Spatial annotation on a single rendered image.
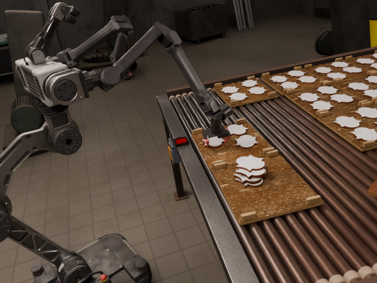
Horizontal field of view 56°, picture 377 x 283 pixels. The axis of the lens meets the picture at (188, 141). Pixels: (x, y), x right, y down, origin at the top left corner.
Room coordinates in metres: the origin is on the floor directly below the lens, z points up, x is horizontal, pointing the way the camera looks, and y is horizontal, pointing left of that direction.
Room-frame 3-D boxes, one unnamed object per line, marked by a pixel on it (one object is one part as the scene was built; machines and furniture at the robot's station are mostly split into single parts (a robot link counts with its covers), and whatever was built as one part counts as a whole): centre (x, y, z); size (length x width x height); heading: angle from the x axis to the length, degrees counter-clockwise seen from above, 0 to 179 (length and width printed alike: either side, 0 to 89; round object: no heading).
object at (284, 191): (1.26, -0.29, 0.93); 0.41 x 0.35 x 0.02; 8
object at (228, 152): (1.67, -0.23, 0.93); 0.41 x 0.35 x 0.02; 9
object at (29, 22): (4.20, 1.87, 0.79); 0.91 x 0.90 x 1.58; 12
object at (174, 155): (1.99, 0.08, 0.77); 0.14 x 0.11 x 0.18; 8
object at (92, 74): (1.48, 0.39, 1.45); 0.09 x 0.08 x 0.12; 33
